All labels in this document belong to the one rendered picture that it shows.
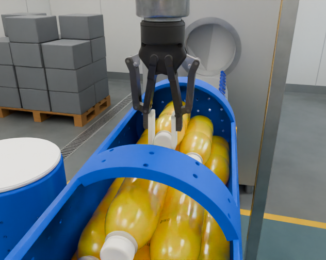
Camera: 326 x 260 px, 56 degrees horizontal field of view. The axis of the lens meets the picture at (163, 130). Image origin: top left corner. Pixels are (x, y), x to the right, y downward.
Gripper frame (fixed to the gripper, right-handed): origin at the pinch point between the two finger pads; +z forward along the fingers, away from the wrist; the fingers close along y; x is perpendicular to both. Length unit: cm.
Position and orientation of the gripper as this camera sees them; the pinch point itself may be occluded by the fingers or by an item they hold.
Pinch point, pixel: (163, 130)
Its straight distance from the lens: 59.9
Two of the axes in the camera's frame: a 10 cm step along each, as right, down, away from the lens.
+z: 0.0, 9.1, 4.1
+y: -9.8, -0.7, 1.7
